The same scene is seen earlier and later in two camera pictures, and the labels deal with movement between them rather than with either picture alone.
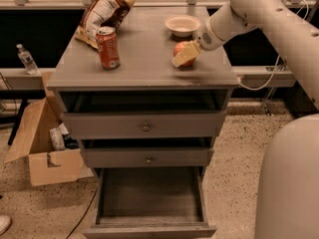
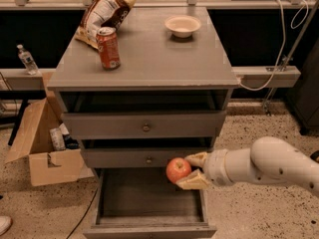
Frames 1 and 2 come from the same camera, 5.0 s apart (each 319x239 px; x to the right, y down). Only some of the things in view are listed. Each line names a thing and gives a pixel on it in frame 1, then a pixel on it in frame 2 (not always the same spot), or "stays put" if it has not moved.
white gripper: x=208 y=40 -> x=215 y=167
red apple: x=177 y=48 -> x=176 y=169
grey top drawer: x=143 y=124 stays put
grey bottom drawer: x=149 y=202 stays put
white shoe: x=5 y=223 stays put
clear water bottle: x=27 y=59 stays put
